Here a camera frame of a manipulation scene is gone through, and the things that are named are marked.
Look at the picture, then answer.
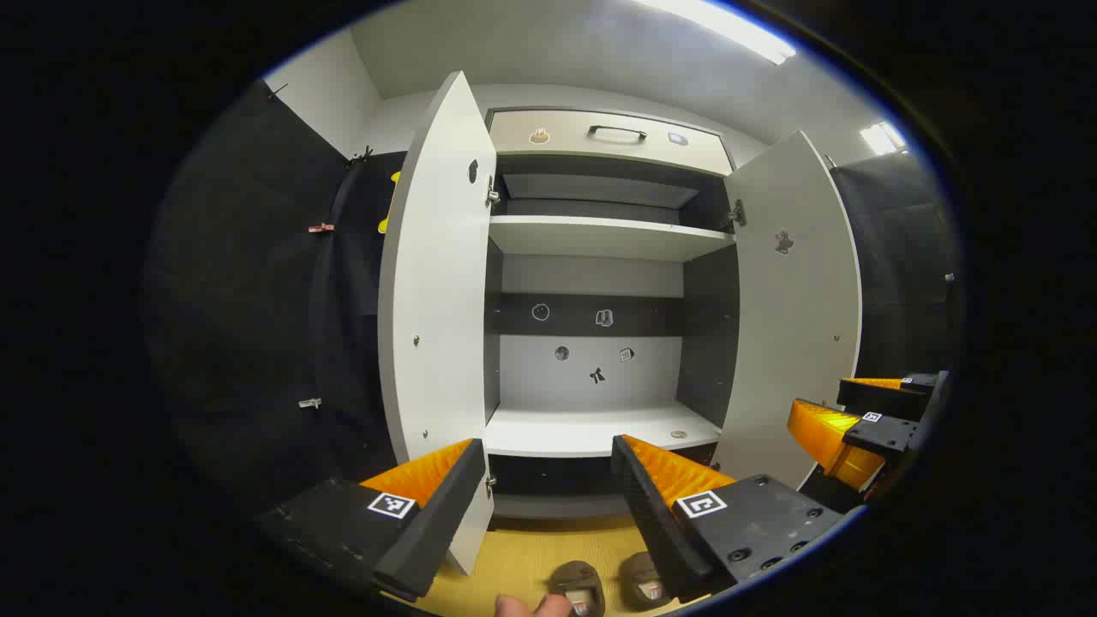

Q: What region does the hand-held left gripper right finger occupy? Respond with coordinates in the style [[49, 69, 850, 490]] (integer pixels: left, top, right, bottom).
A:
[[610, 434, 849, 605]]

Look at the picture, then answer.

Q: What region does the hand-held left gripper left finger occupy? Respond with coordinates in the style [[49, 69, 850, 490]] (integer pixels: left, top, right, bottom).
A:
[[257, 439, 488, 602]]

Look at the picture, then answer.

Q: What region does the brown fuzzy shoe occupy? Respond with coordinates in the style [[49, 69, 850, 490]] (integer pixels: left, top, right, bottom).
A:
[[548, 561, 606, 617], [619, 553, 669, 609]]

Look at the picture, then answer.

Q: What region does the white cabinet door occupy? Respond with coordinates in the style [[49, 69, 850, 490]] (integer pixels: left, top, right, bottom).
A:
[[711, 130, 862, 491], [377, 70, 498, 575]]

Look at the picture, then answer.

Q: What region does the white grey shoe cabinet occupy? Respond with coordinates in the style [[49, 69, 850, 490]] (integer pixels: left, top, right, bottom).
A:
[[377, 70, 862, 575]]

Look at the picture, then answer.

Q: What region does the white cabinet shelf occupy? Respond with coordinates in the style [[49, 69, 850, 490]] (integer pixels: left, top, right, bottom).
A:
[[489, 214, 736, 262]]

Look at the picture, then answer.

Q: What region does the beige cabinet drawer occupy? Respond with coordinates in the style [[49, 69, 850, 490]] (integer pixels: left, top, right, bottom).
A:
[[489, 109, 735, 177]]

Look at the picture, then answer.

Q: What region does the small ceiling light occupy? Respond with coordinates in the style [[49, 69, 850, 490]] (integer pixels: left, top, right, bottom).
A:
[[860, 122, 907, 156]]

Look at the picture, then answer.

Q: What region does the black backdrop cloth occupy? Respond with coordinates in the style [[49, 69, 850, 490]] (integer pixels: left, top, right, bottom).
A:
[[141, 79, 404, 515]]

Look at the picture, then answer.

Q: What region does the long ceiling light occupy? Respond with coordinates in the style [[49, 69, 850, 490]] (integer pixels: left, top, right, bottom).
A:
[[634, 0, 798, 66]]

